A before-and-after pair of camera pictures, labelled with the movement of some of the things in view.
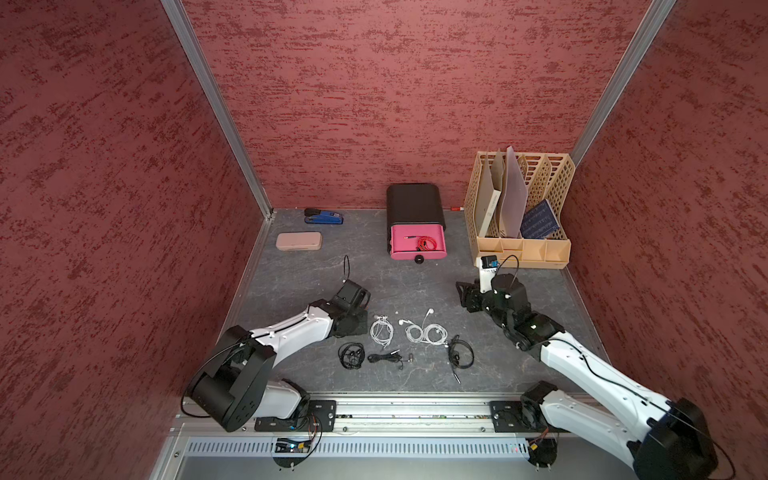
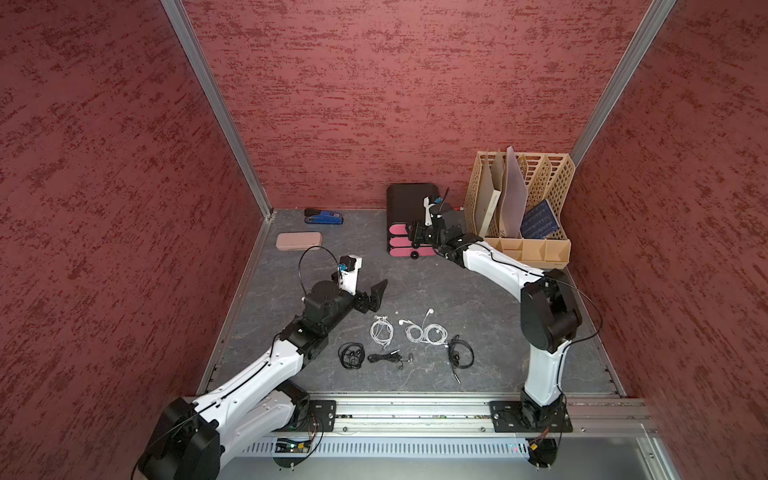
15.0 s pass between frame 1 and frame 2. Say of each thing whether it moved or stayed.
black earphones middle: stayed
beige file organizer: stayed
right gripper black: moved
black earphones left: stayed
